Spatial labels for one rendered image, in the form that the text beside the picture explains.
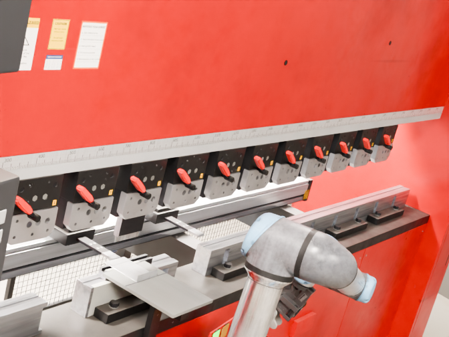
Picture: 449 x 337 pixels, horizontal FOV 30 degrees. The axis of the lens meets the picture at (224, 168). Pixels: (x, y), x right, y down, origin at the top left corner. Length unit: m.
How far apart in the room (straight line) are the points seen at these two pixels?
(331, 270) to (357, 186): 2.56
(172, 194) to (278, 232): 0.64
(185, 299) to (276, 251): 0.55
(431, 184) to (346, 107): 1.14
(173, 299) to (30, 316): 0.39
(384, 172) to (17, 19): 3.33
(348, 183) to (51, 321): 2.40
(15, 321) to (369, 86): 1.74
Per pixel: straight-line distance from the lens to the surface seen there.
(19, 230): 2.03
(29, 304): 2.23
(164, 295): 2.34
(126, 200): 2.28
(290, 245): 1.86
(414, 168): 4.27
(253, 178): 2.78
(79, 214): 2.16
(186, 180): 2.40
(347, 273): 1.90
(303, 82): 2.85
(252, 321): 1.92
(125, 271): 2.42
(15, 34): 1.17
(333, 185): 4.47
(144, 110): 2.20
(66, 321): 2.38
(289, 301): 2.43
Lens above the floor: 2.03
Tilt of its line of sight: 17 degrees down
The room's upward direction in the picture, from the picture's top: 15 degrees clockwise
